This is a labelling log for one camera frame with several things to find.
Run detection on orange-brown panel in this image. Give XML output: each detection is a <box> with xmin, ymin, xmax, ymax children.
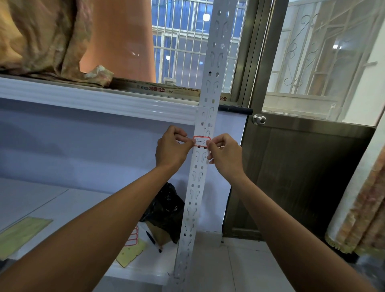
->
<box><xmin>79</xmin><ymin>0</ymin><xmax>157</xmax><ymax>84</ymax></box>

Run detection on ornate white metal grille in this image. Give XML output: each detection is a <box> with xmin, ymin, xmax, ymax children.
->
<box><xmin>265</xmin><ymin>0</ymin><xmax>380</xmax><ymax>122</ymax></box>

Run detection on orange patterned cloth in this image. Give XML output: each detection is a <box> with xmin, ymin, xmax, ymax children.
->
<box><xmin>0</xmin><ymin>0</ymin><xmax>115</xmax><ymax>88</ymax></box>

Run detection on person's right forearm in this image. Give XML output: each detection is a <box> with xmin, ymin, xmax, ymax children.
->
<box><xmin>229</xmin><ymin>173</ymin><xmax>377</xmax><ymax>292</ymax></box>

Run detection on dark brown glazed door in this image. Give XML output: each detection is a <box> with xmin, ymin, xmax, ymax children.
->
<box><xmin>222</xmin><ymin>0</ymin><xmax>385</xmax><ymax>242</ymax></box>

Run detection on black marker pen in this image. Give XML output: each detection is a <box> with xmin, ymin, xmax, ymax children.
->
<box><xmin>145</xmin><ymin>231</ymin><xmax>163</xmax><ymax>253</ymax></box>

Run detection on white perforated shelf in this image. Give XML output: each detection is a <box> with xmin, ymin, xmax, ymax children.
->
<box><xmin>162</xmin><ymin>0</ymin><xmax>239</xmax><ymax>292</ymax></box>

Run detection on black plastic bag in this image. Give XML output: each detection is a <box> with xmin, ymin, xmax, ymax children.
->
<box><xmin>140</xmin><ymin>181</ymin><xmax>186</xmax><ymax>245</ymax></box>

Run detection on person's right hand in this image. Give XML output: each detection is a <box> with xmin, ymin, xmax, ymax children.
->
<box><xmin>205</xmin><ymin>133</ymin><xmax>245</xmax><ymax>182</ymax></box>

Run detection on plain yellow backing paper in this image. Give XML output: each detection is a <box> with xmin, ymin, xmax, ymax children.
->
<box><xmin>0</xmin><ymin>217</ymin><xmax>53</xmax><ymax>262</ymax></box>
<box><xmin>115</xmin><ymin>239</ymin><xmax>148</xmax><ymax>269</ymax></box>

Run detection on aluminium window frame rail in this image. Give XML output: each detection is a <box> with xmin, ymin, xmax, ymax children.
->
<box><xmin>109</xmin><ymin>77</ymin><xmax>242</xmax><ymax>105</ymax></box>

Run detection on person's left hand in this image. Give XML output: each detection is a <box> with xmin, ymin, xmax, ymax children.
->
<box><xmin>155</xmin><ymin>125</ymin><xmax>197</xmax><ymax>174</ymax></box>

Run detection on person's left forearm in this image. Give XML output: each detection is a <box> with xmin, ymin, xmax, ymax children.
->
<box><xmin>0</xmin><ymin>164</ymin><xmax>178</xmax><ymax>292</ymax></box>

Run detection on red-bordered white label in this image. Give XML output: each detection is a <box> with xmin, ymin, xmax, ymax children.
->
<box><xmin>192</xmin><ymin>136</ymin><xmax>211</xmax><ymax>148</ymax></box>

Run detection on white window security bars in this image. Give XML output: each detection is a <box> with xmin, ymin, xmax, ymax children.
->
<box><xmin>151</xmin><ymin>0</ymin><xmax>248</xmax><ymax>93</ymax></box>

